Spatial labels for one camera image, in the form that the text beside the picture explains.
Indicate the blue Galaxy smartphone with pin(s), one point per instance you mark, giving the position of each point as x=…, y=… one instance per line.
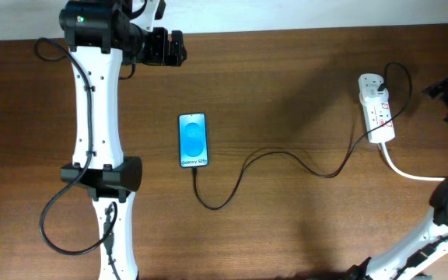
x=193, y=140

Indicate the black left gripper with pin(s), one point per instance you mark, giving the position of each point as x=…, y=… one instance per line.
x=160, y=55

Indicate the white power strip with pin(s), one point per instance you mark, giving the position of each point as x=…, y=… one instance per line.
x=377, y=118

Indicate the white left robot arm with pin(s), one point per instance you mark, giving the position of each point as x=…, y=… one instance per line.
x=103, y=36

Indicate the white charger plug adapter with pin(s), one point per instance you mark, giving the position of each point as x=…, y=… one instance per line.
x=372, y=86

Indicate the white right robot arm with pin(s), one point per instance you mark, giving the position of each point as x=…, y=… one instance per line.
x=428, y=242

